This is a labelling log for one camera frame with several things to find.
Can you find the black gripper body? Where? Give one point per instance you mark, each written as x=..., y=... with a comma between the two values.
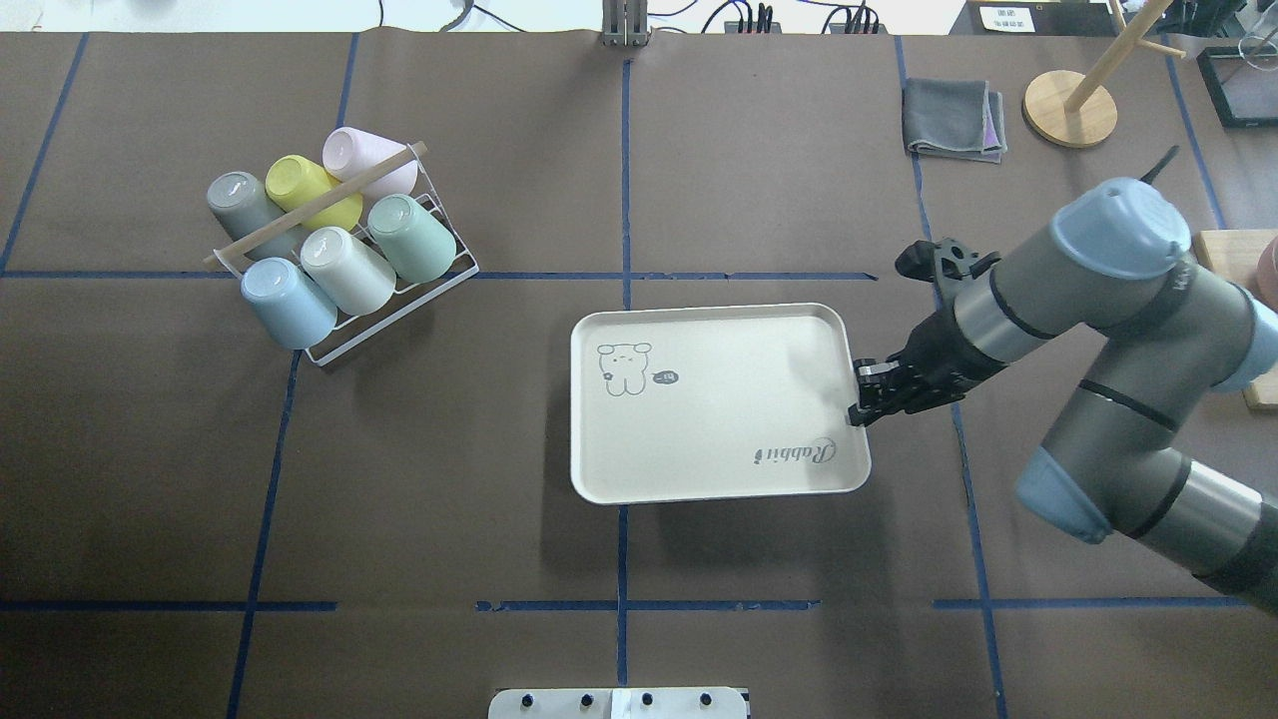
x=936, y=357

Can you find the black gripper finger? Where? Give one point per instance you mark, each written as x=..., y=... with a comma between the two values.
x=873, y=385

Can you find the beige rabbit tray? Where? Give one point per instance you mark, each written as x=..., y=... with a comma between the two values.
x=713, y=402

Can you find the green cup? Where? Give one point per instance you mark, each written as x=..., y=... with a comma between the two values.
x=417, y=245

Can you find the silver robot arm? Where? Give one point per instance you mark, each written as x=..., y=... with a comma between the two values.
x=1118, y=261

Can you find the black metal tray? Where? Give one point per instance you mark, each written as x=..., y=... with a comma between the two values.
x=1242, y=96

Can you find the cream white cup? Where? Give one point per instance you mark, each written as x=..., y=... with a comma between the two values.
x=357, y=279

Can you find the pink cup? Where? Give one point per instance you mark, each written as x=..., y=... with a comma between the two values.
x=349, y=151

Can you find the light blue cup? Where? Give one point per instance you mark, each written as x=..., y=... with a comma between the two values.
x=292, y=308

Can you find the yellow cup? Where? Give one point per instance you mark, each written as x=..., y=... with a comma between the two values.
x=293, y=181

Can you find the grey cup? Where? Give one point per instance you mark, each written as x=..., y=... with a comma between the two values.
x=241, y=204

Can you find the grey folded cloth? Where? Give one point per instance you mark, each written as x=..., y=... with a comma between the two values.
x=954, y=118

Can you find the wooden mug tree stand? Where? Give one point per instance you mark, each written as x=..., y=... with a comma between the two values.
x=1073, y=110

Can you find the wooden cutting board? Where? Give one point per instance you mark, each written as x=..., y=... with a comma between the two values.
x=1241, y=326

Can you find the pink ice bowl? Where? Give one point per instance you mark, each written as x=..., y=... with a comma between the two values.
x=1266, y=278

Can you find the black box with label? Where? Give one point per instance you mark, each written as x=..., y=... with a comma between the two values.
x=1043, y=18

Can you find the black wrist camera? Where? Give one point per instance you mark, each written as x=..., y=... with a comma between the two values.
x=942, y=262

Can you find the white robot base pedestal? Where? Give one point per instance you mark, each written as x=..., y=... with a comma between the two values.
x=621, y=702

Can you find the aluminium frame post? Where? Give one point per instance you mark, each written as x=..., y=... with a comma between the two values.
x=625, y=23

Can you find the white wire cup rack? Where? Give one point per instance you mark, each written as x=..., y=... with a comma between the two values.
x=350, y=331

